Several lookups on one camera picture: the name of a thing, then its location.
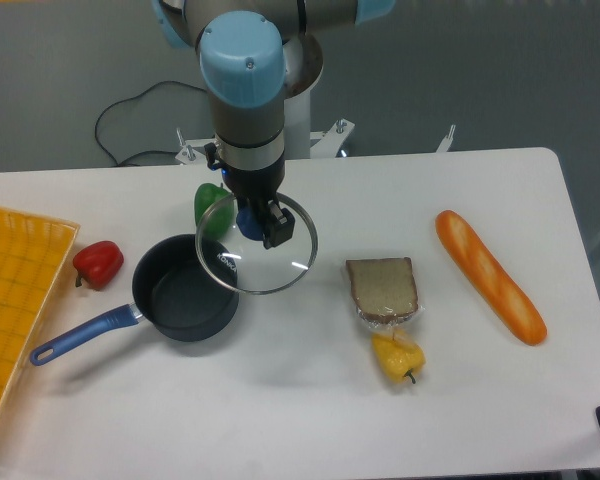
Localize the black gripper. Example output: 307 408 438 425
222 159 295 249

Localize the glass pot lid blue knob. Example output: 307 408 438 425
195 194 318 295

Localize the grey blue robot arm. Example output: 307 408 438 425
152 1 394 248

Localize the green bell pepper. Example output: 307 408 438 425
193 182 235 240

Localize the dark blue saucepan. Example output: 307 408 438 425
29 234 239 366

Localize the wrapped bread slice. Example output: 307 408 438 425
345 257 422 330

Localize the red bell pepper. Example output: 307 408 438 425
72 240 124 291

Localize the yellow bell pepper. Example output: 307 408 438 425
371 329 426 384

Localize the yellow woven basket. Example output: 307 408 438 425
0 206 80 417

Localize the orange baguette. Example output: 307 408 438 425
435 210 548 346

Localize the black cable on floor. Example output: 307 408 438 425
94 80 209 168

